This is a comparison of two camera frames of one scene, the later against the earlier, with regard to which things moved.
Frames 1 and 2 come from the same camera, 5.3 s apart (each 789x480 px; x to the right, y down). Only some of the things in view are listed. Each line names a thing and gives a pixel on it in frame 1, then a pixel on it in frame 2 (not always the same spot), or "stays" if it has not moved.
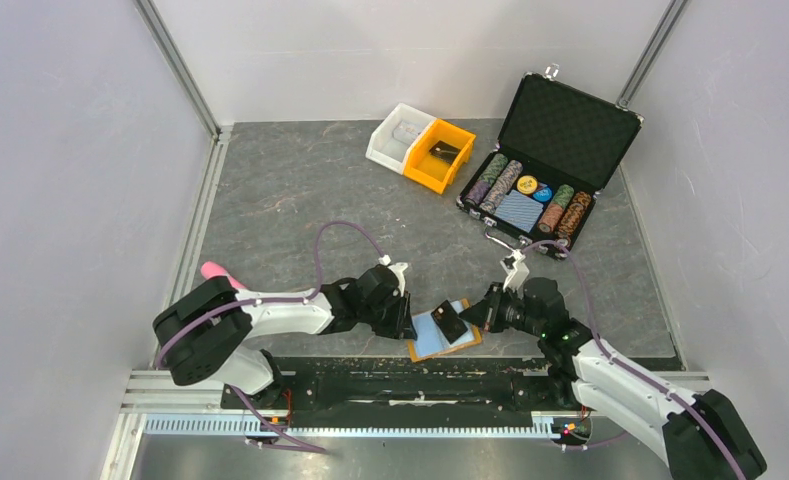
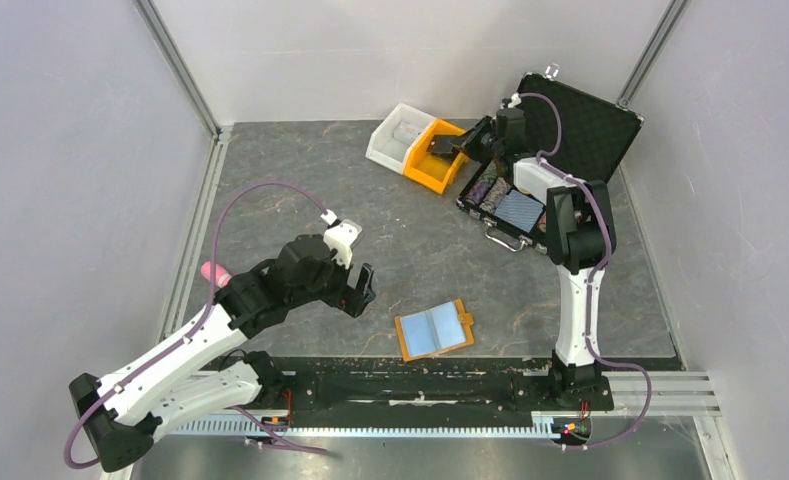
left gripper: [401, 326] -> [346, 297]
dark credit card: [449, 322] -> [440, 145]
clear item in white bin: [406, 131] stays
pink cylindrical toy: [212, 269] stays
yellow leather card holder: [431, 341] stays
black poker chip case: [558, 146] stays
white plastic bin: [389, 142] stays
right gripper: [487, 312] -> [468, 142]
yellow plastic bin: [439, 149] stays
